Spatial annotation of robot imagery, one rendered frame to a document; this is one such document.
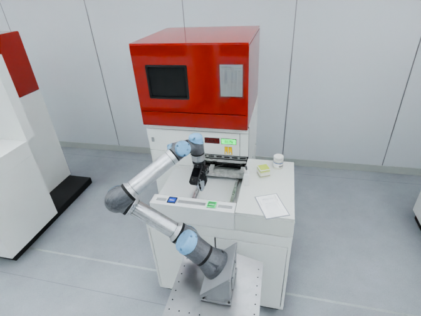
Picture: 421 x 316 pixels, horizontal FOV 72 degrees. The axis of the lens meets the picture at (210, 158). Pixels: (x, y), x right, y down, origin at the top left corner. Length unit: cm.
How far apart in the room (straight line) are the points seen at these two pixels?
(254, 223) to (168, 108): 102
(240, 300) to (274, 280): 64
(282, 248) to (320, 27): 234
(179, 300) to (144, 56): 151
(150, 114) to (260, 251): 124
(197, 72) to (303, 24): 170
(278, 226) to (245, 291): 43
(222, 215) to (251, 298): 50
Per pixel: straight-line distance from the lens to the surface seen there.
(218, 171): 227
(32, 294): 305
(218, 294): 151
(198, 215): 185
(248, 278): 165
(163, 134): 235
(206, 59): 198
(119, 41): 398
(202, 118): 212
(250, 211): 178
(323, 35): 347
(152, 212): 153
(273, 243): 190
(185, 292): 161
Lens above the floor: 215
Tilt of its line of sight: 31 degrees down
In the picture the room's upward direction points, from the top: 3 degrees counter-clockwise
